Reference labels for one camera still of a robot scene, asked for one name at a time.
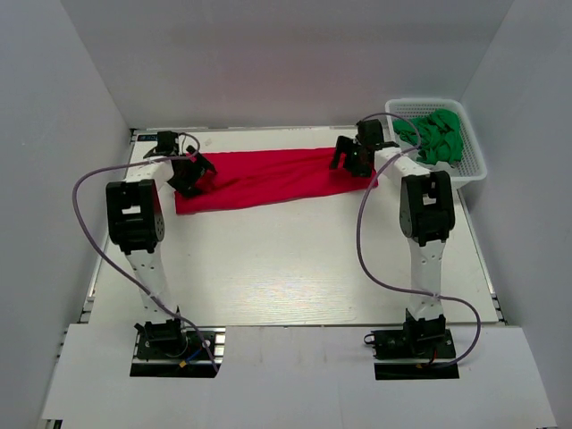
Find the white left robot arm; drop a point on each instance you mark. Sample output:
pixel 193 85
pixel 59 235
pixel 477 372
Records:
pixel 135 216

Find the blue table label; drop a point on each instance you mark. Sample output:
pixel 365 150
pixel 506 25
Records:
pixel 154 137

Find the green t shirt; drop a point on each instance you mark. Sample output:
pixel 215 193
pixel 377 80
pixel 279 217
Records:
pixel 437 136

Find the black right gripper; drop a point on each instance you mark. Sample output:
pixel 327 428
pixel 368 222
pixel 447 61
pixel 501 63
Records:
pixel 347 145

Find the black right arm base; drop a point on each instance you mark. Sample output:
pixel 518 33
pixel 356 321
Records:
pixel 419 350

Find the white plastic basket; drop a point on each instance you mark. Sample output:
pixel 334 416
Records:
pixel 472 166

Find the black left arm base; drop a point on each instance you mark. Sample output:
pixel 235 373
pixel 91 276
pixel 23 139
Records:
pixel 172 350

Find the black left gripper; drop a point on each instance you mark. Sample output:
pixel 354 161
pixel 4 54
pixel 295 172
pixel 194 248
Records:
pixel 199 167

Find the red t shirt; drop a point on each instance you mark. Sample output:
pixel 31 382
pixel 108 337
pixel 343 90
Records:
pixel 245 179

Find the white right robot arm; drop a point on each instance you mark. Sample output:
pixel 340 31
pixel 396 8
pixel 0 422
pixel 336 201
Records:
pixel 426 214

